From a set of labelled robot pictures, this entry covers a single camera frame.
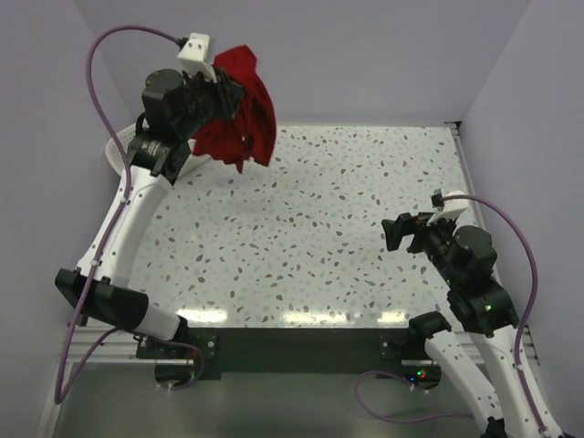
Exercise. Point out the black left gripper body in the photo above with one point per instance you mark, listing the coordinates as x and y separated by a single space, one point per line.
224 94

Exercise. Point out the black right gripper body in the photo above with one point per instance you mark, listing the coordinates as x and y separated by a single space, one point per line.
414 234

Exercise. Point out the red t shirt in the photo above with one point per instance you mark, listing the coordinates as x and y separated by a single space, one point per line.
251 133

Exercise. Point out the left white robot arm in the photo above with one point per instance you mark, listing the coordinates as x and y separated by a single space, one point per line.
99 285

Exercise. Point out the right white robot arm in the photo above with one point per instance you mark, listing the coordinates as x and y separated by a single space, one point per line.
503 396

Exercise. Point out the white plastic laundry basket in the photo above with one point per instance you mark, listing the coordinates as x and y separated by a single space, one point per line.
125 136

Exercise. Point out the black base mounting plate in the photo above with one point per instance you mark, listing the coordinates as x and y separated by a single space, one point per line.
217 351

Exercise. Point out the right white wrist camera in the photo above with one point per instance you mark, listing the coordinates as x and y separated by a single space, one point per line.
447 205

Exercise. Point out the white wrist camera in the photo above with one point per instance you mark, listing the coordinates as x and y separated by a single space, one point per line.
192 56
447 205

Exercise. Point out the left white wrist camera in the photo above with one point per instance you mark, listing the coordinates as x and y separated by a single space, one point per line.
192 56

